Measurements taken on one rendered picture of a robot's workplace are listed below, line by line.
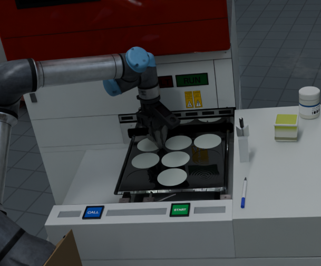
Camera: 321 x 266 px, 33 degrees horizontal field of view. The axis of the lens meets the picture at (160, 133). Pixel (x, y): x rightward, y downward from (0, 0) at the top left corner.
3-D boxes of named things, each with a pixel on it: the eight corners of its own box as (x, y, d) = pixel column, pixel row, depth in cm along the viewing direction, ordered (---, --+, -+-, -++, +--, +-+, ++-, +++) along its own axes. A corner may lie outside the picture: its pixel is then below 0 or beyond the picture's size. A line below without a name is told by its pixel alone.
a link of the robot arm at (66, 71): (-19, 51, 144) (146, 38, 165) (-22, 69, 154) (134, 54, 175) (-11, 91, 141) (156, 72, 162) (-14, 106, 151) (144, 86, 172)
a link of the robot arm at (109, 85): (107, 67, 169) (135, 55, 175) (98, 82, 179) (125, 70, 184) (120, 88, 168) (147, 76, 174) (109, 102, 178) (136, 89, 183)
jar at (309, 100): (298, 110, 194) (298, 86, 189) (318, 109, 193) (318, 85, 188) (300, 120, 188) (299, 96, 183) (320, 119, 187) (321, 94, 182)
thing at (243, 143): (238, 152, 176) (235, 116, 169) (250, 152, 175) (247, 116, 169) (238, 163, 171) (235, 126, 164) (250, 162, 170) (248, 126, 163)
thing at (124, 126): (124, 142, 215) (120, 121, 211) (235, 135, 207) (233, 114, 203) (123, 144, 214) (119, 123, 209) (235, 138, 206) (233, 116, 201)
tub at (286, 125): (276, 130, 184) (275, 113, 181) (299, 131, 182) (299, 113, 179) (274, 142, 178) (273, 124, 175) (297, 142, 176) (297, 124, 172)
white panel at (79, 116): (41, 149, 225) (15, 60, 205) (238, 139, 210) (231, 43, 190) (39, 153, 222) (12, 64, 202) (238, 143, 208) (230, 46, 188)
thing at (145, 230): (63, 239, 173) (52, 205, 166) (236, 235, 163) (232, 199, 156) (55, 260, 165) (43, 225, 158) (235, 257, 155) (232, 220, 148)
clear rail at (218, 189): (114, 193, 179) (113, 190, 178) (227, 189, 172) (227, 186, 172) (113, 196, 178) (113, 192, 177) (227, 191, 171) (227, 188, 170)
